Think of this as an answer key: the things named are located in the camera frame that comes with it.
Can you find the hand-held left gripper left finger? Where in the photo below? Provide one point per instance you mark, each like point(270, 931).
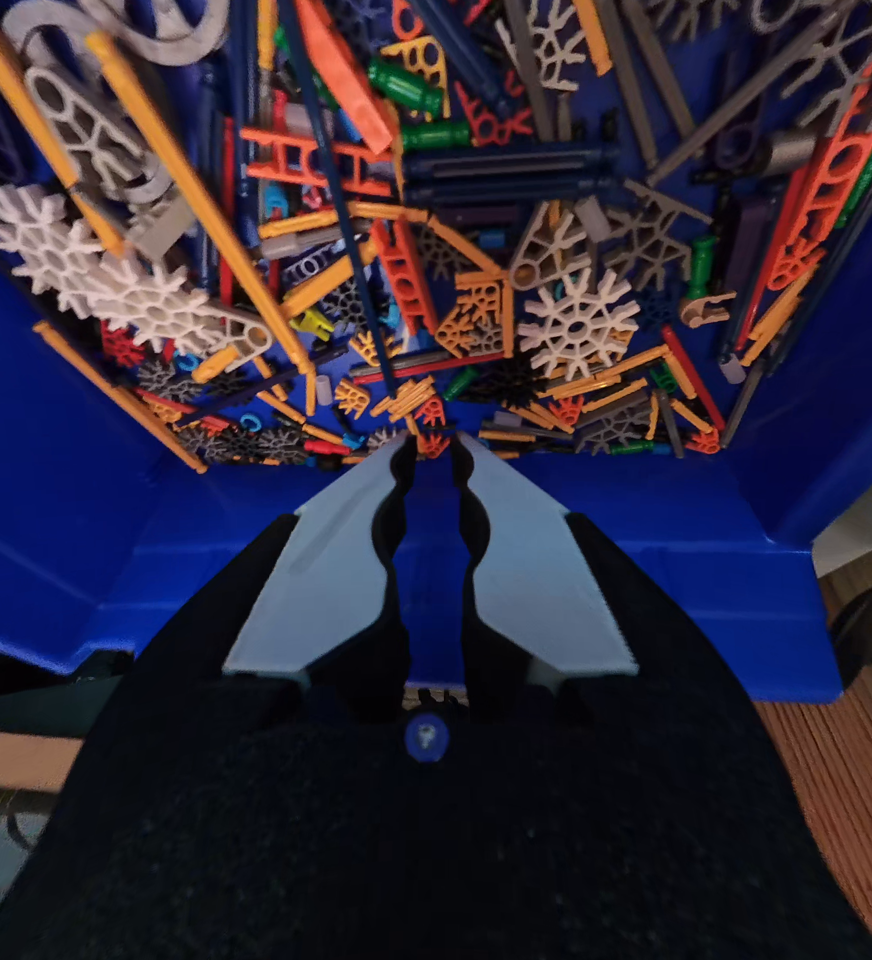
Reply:
point(316, 585)

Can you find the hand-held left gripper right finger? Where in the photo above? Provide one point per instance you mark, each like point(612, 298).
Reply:
point(548, 592)

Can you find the small orange connector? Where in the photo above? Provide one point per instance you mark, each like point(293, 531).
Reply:
point(432, 444)

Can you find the blue plastic parts bin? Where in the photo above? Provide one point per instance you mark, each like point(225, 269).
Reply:
point(68, 487)

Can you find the pile of toy building pieces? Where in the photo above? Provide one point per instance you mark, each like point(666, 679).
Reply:
point(578, 322)

